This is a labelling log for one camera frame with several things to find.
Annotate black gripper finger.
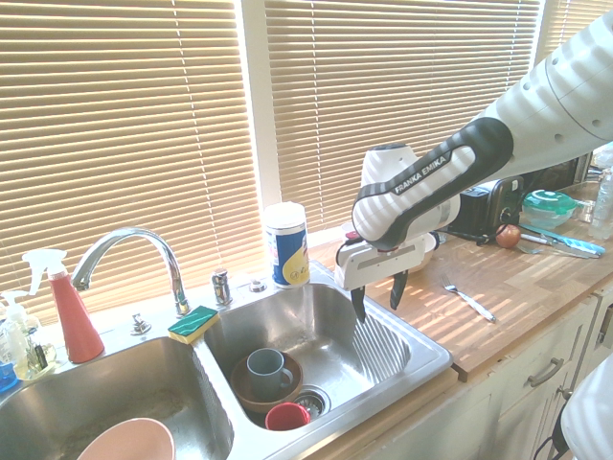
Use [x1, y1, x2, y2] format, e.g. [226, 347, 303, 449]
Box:
[350, 284, 369, 324]
[389, 269, 410, 311]

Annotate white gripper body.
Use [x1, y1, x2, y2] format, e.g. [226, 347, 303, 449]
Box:
[333, 233, 429, 290]

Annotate silver fork with patterned handle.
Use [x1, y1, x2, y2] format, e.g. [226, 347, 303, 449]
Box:
[440, 273, 497, 324]

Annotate stainless steel double sink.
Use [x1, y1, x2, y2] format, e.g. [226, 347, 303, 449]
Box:
[0, 261, 454, 460]

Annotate metal sink drain strainer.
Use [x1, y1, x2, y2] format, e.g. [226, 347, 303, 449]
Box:
[291, 386, 332, 424]

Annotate blue yellow cleanser canister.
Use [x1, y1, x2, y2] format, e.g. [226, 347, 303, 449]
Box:
[263, 201, 312, 290]

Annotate black toaster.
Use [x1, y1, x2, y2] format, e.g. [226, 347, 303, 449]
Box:
[460, 175, 526, 242]

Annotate grey-blue mug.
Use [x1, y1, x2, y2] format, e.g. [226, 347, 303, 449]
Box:
[245, 348, 295, 403]

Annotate red apple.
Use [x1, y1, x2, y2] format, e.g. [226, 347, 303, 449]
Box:
[494, 223, 522, 249]

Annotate red cup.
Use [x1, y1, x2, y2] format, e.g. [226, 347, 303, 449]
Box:
[263, 402, 312, 432]

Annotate brown wooden bowl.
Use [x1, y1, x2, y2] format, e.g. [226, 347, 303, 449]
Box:
[229, 350, 306, 415]

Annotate green and yellow sponge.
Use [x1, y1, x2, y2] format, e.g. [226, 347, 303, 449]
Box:
[167, 304, 221, 346]

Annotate wide beige window blind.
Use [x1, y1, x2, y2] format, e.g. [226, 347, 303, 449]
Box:
[0, 0, 254, 333]
[262, 0, 543, 232]

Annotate clear container with green lid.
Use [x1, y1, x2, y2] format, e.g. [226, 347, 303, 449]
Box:
[521, 189, 579, 231]

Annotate cream kitchen cabinet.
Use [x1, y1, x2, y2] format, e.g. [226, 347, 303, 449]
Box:
[368, 280, 613, 460]

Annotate dark microwave oven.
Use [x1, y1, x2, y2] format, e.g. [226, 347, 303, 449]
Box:
[521, 152, 593, 194]

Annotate chrome curved faucet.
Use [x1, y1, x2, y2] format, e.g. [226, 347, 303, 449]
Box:
[70, 226, 193, 318]

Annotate clear plastic water bottle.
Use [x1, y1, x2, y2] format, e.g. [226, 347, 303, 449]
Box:
[587, 166, 613, 242]

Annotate pink plastic bowl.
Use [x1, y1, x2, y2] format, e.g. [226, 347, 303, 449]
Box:
[76, 417, 176, 460]

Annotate red spray bottle white trigger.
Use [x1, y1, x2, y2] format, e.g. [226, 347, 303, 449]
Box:
[21, 248, 106, 364]

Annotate narrow beige window blind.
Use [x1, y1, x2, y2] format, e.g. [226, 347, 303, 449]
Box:
[542, 0, 610, 55]

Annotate clear pump soap bottle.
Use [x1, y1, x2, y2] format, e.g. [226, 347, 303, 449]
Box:
[0, 289, 58, 382]

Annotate blue plastic item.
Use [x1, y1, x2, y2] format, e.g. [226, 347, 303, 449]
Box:
[0, 360, 21, 395]

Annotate black power cable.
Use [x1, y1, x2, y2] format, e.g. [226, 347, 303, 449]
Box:
[437, 226, 507, 246]

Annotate chrome faucet lever handle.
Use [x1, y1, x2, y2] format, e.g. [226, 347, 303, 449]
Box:
[211, 267, 235, 309]

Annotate metal drawer handle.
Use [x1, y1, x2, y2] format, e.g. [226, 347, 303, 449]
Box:
[527, 356, 566, 389]

